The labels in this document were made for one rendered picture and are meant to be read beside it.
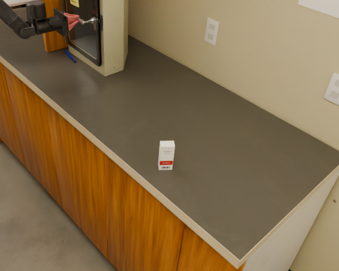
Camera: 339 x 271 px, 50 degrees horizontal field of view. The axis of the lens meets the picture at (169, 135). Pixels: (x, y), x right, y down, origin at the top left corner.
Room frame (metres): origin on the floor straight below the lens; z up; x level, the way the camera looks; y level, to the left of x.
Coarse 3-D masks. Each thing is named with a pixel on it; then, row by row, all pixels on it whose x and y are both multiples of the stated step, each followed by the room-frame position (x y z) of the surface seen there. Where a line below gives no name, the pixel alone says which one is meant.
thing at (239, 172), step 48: (0, 48) 1.67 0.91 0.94; (144, 48) 1.85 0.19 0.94; (48, 96) 1.28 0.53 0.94; (96, 96) 1.32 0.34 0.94; (144, 96) 1.37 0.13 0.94; (192, 96) 1.41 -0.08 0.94; (240, 96) 1.46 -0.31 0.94; (96, 144) 1.04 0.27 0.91; (144, 144) 1.04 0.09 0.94; (192, 144) 1.07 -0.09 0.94; (240, 144) 1.10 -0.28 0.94; (288, 144) 1.13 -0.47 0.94; (192, 192) 0.82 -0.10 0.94; (240, 192) 0.84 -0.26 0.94; (288, 192) 0.87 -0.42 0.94; (240, 240) 0.65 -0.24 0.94
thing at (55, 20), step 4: (56, 8) 1.49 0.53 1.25; (56, 12) 1.47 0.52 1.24; (60, 12) 1.45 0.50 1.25; (56, 16) 1.46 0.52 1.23; (60, 16) 1.45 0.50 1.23; (48, 20) 1.43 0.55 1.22; (52, 20) 1.42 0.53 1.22; (56, 20) 1.44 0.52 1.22; (60, 20) 1.45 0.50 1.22; (52, 24) 1.41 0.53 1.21; (56, 24) 1.43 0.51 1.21; (60, 24) 1.44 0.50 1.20; (52, 28) 1.41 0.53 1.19; (56, 28) 1.43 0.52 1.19; (60, 28) 1.44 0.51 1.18; (60, 32) 1.46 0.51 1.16; (64, 32) 1.44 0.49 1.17
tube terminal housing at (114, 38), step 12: (108, 0) 1.52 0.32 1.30; (120, 0) 1.57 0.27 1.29; (108, 12) 1.52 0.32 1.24; (120, 12) 1.57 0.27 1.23; (108, 24) 1.52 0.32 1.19; (120, 24) 1.57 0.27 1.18; (108, 36) 1.52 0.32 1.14; (120, 36) 1.57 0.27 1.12; (72, 48) 1.69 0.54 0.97; (108, 48) 1.52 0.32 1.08; (120, 48) 1.57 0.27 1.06; (84, 60) 1.62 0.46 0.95; (108, 60) 1.52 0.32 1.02; (120, 60) 1.57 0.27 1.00; (108, 72) 1.52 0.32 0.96
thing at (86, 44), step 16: (64, 0) 1.69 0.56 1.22; (80, 0) 1.59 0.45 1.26; (96, 0) 1.49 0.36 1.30; (80, 16) 1.59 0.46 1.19; (96, 16) 1.50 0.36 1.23; (80, 32) 1.60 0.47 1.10; (96, 32) 1.50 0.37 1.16; (80, 48) 1.61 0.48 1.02; (96, 48) 1.50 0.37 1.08; (96, 64) 1.51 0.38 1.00
